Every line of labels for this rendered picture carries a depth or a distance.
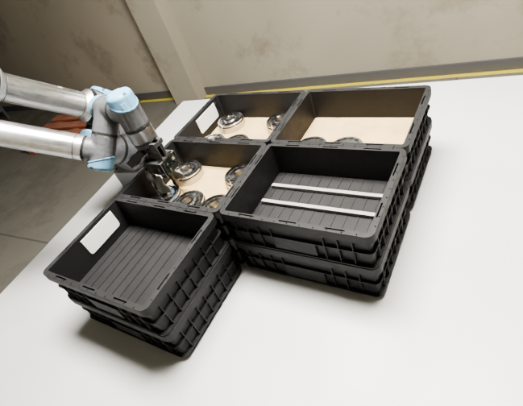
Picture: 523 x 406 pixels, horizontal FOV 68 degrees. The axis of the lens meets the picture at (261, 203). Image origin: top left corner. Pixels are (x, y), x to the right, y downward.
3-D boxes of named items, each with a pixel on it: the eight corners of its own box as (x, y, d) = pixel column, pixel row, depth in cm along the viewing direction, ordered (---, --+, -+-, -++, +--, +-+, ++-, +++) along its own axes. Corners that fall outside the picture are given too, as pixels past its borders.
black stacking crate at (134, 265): (68, 298, 111) (42, 274, 104) (134, 223, 128) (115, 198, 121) (168, 340, 90) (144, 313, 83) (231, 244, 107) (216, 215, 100)
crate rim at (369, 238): (220, 219, 101) (216, 213, 99) (270, 148, 118) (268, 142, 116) (374, 246, 80) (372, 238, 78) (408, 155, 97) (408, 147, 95)
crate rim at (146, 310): (45, 279, 105) (39, 273, 103) (118, 201, 122) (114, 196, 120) (148, 319, 84) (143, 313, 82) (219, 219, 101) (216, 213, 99)
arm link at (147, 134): (120, 134, 111) (138, 118, 116) (128, 147, 114) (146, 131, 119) (138, 135, 107) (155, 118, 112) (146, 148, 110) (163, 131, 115)
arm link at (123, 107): (118, 84, 109) (136, 84, 104) (138, 118, 116) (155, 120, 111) (97, 99, 105) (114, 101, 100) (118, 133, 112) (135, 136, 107)
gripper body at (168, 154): (168, 180, 117) (148, 148, 109) (148, 178, 121) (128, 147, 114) (182, 164, 121) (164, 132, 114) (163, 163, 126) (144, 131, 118)
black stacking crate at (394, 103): (280, 172, 124) (269, 143, 117) (314, 119, 141) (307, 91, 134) (409, 184, 103) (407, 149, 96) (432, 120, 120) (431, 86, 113)
